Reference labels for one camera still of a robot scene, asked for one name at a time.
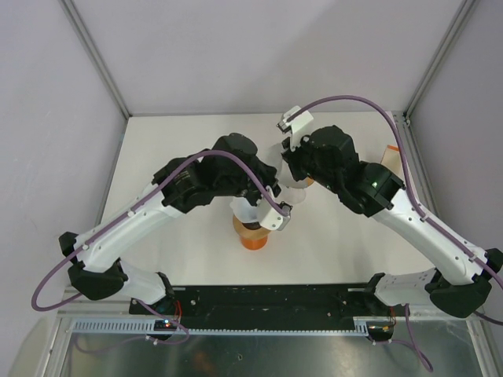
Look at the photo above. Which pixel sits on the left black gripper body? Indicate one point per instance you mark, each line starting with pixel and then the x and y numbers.
pixel 247 184

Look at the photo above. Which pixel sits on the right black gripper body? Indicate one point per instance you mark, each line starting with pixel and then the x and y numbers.
pixel 303 163

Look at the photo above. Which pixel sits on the single white paper filter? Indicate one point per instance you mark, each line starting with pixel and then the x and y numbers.
pixel 244 211

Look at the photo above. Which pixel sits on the orange glass carafe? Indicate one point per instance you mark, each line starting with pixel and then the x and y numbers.
pixel 253 244

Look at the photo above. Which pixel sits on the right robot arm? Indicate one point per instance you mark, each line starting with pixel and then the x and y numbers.
pixel 456 284

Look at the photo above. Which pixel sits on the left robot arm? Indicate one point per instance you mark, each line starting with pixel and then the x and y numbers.
pixel 97 270

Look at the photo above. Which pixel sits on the white paper coffee filters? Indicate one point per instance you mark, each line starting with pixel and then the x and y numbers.
pixel 391 159

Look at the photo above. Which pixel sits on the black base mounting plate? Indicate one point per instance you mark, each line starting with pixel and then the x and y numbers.
pixel 305 306

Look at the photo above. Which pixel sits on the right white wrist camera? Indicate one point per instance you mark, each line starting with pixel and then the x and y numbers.
pixel 296 126

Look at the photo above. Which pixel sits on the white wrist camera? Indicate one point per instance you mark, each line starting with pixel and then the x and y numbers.
pixel 296 126
pixel 271 219

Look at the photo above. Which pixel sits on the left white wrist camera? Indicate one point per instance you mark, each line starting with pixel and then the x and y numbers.
pixel 271 219

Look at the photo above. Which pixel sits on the aluminium frame rail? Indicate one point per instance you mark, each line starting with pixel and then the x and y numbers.
pixel 114 305

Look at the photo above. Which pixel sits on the white slotted cable duct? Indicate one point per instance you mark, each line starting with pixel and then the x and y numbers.
pixel 150 326

